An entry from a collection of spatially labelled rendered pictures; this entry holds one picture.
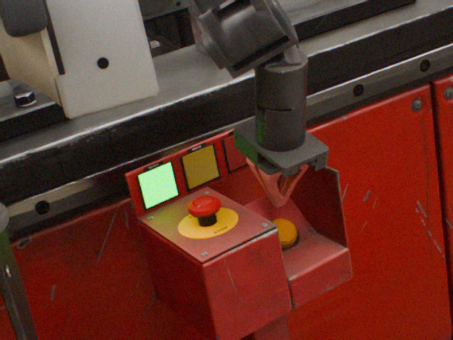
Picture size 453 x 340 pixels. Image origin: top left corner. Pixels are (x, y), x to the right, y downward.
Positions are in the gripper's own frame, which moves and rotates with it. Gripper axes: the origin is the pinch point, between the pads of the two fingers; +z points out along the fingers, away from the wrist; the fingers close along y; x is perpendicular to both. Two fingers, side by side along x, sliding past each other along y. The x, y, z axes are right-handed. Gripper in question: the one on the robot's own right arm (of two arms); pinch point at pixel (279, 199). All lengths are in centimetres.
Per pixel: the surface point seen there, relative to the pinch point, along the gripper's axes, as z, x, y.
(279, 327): 16.6, 3.1, -4.3
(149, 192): 0.0, 12.0, 10.4
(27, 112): -5.1, 19.3, 28.2
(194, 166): -0.9, 5.4, 10.6
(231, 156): -0.1, -0.1, 10.4
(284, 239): 5.9, -0.1, -0.9
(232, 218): -0.2, 6.7, 0.1
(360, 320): 38.7, -20.9, 5.8
